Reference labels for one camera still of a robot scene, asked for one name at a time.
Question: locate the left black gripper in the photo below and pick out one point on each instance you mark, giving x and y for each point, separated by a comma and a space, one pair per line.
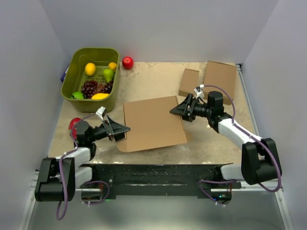
115, 130

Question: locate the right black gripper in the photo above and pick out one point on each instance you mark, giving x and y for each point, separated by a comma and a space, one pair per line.
187, 113

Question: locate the cardboard paper box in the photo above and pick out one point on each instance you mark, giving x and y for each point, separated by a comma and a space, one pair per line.
152, 125

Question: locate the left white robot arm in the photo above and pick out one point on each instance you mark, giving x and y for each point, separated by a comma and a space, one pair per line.
59, 177

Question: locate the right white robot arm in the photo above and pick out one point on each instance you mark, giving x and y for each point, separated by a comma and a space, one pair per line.
259, 156

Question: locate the small folded cardboard box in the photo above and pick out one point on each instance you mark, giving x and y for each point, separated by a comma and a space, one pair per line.
189, 82

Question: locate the large folded cardboard box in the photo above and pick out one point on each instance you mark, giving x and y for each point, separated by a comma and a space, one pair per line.
221, 75

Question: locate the yellow mango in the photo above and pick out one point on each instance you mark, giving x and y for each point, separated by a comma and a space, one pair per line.
99, 96

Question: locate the red dragon fruit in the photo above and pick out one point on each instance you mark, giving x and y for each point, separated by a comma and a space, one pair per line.
71, 126

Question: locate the dark grapes in basket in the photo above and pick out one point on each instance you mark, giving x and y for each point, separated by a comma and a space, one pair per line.
91, 87

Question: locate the green lime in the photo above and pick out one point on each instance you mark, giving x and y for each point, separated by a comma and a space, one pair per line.
77, 95

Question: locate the green pear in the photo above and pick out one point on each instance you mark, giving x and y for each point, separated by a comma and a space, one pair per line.
108, 75

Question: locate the small orange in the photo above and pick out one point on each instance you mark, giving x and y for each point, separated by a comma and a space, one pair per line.
112, 66

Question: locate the yellow lemon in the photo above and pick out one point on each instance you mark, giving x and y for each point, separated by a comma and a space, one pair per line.
90, 69

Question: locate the red apple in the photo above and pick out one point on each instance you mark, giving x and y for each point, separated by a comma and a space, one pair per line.
127, 62

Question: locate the green plastic basket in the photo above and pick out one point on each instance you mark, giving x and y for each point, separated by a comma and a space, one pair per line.
76, 77

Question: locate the purple white booklet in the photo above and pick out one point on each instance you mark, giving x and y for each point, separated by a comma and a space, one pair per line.
62, 78

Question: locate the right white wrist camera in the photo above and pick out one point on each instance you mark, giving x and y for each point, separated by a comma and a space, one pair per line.
198, 92

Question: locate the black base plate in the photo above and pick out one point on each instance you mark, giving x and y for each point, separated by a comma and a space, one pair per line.
199, 180

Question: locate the right aluminium rail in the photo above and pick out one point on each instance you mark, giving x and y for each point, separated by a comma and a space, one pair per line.
282, 205

